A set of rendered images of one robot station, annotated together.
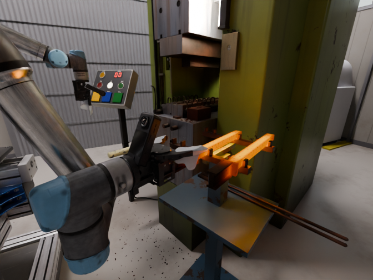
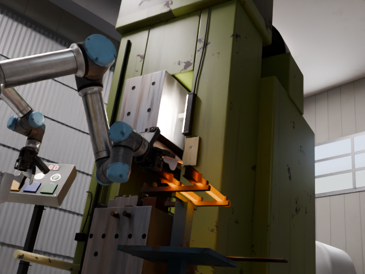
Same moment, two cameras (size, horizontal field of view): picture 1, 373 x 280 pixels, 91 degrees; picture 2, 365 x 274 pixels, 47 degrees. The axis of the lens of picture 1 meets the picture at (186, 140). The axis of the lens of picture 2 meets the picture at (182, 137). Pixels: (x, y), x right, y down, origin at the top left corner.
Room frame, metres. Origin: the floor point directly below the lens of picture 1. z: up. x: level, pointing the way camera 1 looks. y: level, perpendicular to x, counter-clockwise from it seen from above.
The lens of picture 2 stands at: (-1.08, 0.27, 0.40)
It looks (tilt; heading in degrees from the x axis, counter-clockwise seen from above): 24 degrees up; 349
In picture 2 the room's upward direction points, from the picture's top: 7 degrees clockwise
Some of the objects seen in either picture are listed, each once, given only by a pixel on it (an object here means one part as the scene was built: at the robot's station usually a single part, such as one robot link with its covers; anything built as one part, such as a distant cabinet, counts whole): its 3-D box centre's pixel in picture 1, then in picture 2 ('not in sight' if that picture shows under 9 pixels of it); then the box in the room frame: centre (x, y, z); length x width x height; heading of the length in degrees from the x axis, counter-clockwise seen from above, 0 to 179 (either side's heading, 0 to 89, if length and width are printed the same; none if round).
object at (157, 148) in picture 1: (148, 166); (148, 155); (0.39, 0.09, 0.95); 0.12 x 0.08 x 0.09; 140
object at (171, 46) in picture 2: not in sight; (187, 63); (1.38, -0.20, 2.06); 0.44 x 0.41 x 0.47; 134
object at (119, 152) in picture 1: (136, 148); (49, 262); (1.35, 0.40, 0.62); 0.44 x 0.05 x 0.05; 134
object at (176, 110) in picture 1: (194, 105); (145, 213); (1.31, -0.06, 0.96); 0.42 x 0.20 x 0.09; 134
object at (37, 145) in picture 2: (81, 75); (32, 146); (1.12, 0.61, 1.16); 0.08 x 0.08 x 0.05
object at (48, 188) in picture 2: (117, 98); (49, 188); (1.35, 0.50, 1.01); 0.07 x 0.05 x 0.07; 69
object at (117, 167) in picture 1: (116, 177); (137, 145); (0.33, 0.14, 0.96); 0.08 x 0.05 x 0.08; 50
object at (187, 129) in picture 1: (200, 141); (146, 261); (1.28, -0.10, 0.69); 0.56 x 0.38 x 0.45; 134
